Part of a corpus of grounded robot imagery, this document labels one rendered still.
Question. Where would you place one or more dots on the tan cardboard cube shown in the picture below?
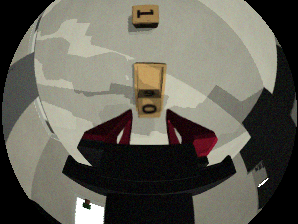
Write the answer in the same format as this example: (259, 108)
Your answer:
(145, 16)
(149, 103)

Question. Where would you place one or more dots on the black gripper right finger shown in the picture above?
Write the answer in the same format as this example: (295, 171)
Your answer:
(202, 138)

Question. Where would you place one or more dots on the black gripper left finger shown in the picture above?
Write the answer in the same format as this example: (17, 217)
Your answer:
(109, 130)

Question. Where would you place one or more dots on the tan cardboard tray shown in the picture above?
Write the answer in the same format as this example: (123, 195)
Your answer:
(150, 75)

